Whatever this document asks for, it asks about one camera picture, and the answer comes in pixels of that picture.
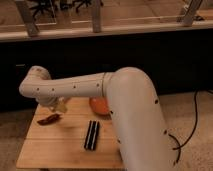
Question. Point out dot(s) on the grey metal post middle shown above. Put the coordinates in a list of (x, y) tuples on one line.
[(96, 16)]

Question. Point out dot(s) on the black white striped block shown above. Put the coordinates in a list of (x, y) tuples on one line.
[(92, 135)]

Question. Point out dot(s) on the black office chair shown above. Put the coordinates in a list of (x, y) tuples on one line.
[(44, 6), (78, 3)]

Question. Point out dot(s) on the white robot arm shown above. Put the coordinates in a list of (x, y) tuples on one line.
[(134, 106)]

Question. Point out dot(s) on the grey metal post left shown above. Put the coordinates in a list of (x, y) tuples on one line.
[(27, 18)]

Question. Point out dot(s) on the black office chair right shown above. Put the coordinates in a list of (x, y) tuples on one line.
[(78, 3)]

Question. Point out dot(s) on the orange bowl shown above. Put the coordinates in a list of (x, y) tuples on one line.
[(99, 106)]

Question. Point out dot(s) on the wooden table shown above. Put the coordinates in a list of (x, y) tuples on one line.
[(61, 145)]

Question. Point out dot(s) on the grey metal post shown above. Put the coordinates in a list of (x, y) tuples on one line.
[(189, 16), (27, 18), (96, 16)]

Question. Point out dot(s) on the dried red chili pepper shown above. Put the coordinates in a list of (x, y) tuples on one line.
[(49, 120)]

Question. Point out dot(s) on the grey metal post right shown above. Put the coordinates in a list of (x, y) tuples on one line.
[(189, 16)]

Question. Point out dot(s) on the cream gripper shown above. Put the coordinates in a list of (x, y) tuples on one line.
[(60, 106)]

